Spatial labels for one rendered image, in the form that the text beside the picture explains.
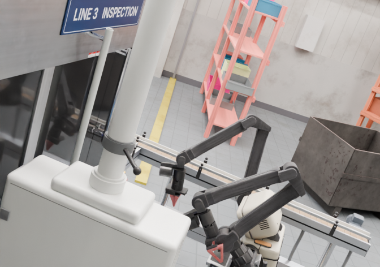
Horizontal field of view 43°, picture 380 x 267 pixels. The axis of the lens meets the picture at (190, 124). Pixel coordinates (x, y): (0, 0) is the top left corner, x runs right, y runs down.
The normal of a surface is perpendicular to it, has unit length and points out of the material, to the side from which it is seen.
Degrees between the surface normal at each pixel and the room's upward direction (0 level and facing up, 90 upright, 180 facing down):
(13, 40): 90
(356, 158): 90
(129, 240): 90
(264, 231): 90
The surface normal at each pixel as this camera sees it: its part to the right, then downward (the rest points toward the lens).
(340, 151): -0.89, -0.16
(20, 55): 0.91, 0.37
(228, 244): -0.12, 0.13
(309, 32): -0.04, 0.33
